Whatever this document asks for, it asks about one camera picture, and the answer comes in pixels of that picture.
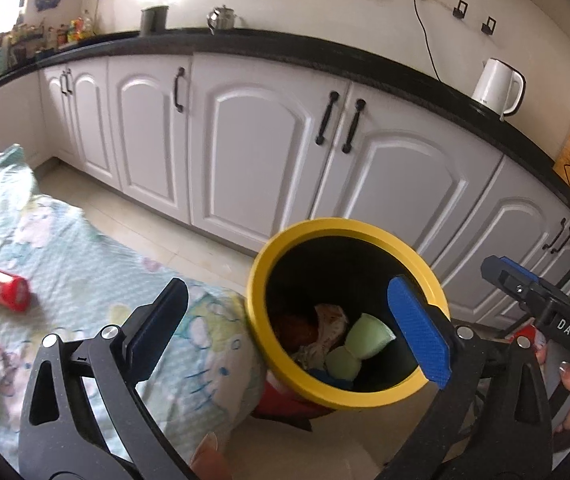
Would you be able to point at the group of condiment bottles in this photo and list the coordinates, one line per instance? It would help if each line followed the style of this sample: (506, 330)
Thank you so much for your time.
(72, 32)

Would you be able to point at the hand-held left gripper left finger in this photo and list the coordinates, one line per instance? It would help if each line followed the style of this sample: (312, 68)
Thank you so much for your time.
(152, 332)

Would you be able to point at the cartoon printed blanket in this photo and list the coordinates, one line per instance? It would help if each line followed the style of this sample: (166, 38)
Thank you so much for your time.
(65, 240)

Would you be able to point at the black kitchen countertop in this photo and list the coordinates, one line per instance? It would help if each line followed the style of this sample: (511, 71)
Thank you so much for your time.
(315, 57)

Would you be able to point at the white electric kettle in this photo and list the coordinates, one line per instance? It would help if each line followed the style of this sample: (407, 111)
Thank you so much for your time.
(495, 85)

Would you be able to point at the yellow rimmed black trash bin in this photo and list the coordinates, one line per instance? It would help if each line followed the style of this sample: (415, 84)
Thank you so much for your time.
(345, 225)

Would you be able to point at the grey metal canister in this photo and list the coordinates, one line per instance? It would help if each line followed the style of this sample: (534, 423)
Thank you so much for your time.
(154, 20)

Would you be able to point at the black wall hook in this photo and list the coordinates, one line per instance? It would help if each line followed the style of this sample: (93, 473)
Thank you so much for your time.
(489, 27)
(461, 10)

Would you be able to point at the person's left hand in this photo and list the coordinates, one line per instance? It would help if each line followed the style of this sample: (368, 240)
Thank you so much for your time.
(210, 460)

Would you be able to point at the orange food scrap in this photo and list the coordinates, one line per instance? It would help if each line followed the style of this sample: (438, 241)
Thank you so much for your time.
(295, 332)

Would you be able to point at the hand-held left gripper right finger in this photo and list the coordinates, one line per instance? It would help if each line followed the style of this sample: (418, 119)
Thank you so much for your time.
(417, 332)

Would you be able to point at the metal teapot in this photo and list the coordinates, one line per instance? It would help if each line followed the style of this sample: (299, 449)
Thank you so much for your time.
(222, 17)

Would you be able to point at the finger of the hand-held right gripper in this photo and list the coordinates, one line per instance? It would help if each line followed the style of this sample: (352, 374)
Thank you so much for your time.
(507, 275)

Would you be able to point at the row of white cabinet doors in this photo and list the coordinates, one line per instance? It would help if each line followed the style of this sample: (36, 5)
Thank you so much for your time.
(245, 160)

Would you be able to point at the crumpled white paper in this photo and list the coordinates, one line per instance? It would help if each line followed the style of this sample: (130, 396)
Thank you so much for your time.
(327, 327)

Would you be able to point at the blue plastic scrap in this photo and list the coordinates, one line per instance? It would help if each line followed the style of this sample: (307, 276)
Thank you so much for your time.
(332, 379)

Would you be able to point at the light green paper cup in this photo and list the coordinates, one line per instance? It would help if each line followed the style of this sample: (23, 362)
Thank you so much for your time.
(342, 362)
(367, 335)

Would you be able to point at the red plastic jar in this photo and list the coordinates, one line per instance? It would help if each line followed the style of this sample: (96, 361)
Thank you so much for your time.
(0, 287)

